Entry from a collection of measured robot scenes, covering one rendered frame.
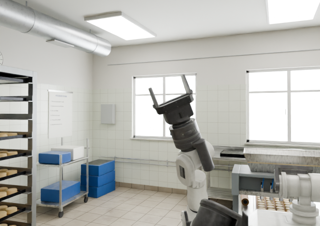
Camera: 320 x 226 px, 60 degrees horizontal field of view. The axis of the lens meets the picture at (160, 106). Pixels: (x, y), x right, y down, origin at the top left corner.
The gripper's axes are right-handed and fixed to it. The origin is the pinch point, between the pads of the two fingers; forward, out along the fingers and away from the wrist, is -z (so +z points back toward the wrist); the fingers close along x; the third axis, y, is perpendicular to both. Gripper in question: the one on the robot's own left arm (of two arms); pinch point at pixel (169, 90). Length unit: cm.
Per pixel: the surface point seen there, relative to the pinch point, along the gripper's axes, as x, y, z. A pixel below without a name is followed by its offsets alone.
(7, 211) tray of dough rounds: -81, -56, 33
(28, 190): -71, -62, 29
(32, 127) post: -57, -65, 1
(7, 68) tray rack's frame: -53, -55, -28
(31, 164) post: -65, -63, 18
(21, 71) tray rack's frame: -50, -62, -26
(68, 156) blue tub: -108, -373, 94
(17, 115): -62, -70, -7
